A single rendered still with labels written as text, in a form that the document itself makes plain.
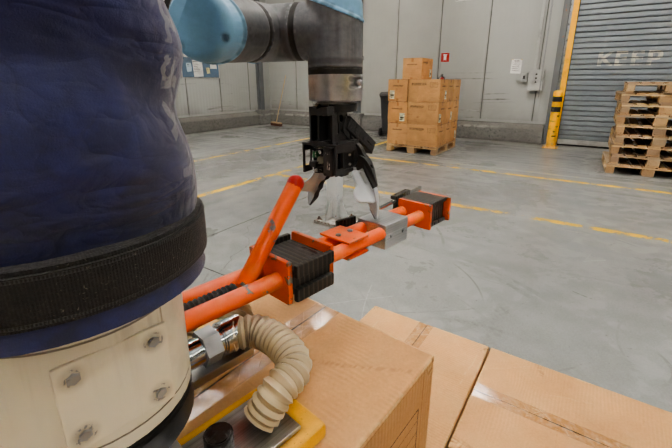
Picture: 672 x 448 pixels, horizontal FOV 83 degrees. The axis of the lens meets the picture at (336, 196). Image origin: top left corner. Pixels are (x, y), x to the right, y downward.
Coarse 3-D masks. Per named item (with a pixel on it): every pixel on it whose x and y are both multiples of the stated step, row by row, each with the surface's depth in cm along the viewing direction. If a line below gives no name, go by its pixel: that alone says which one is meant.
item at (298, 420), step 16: (240, 400) 44; (224, 416) 41; (240, 416) 41; (288, 416) 41; (304, 416) 42; (192, 432) 40; (208, 432) 37; (224, 432) 37; (240, 432) 40; (256, 432) 40; (272, 432) 40; (288, 432) 40; (304, 432) 40; (320, 432) 41
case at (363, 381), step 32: (288, 320) 62; (320, 320) 62; (352, 320) 62; (256, 352) 55; (320, 352) 55; (352, 352) 55; (384, 352) 55; (416, 352) 55; (224, 384) 49; (256, 384) 49; (320, 384) 49; (352, 384) 49; (384, 384) 49; (416, 384) 51; (192, 416) 45; (320, 416) 45; (352, 416) 45; (384, 416) 45; (416, 416) 53
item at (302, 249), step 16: (288, 240) 57; (304, 240) 56; (320, 240) 54; (272, 256) 49; (288, 256) 52; (304, 256) 52; (320, 256) 50; (272, 272) 50; (288, 272) 47; (304, 272) 48; (320, 272) 52; (288, 288) 48; (304, 288) 49; (320, 288) 51; (288, 304) 49
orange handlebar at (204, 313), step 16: (400, 208) 75; (336, 240) 59; (352, 240) 58; (368, 240) 61; (336, 256) 56; (352, 256) 59; (192, 288) 45; (208, 288) 45; (240, 288) 45; (256, 288) 46; (272, 288) 47; (208, 304) 42; (224, 304) 43; (240, 304) 44; (192, 320) 40; (208, 320) 41
